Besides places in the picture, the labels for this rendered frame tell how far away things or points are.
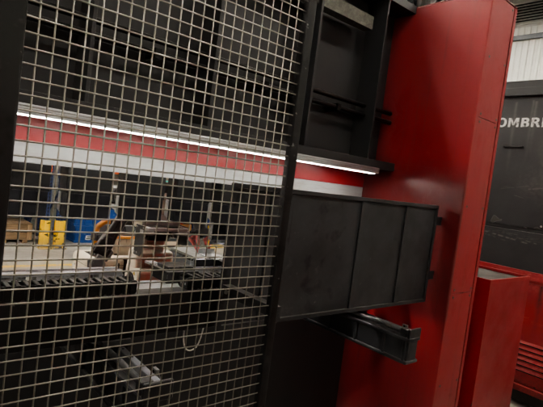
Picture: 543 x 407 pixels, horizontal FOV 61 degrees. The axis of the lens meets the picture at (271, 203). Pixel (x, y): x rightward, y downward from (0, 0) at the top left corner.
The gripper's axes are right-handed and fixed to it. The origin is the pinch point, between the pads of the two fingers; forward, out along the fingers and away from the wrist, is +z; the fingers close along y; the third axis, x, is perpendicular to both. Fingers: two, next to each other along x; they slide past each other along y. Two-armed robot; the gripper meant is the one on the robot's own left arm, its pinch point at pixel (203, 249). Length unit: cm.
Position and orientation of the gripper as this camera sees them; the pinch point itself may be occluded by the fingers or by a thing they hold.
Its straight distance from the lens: 207.6
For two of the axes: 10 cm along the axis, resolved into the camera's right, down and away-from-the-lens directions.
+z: 1.8, 9.3, -3.2
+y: 7.7, 0.6, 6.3
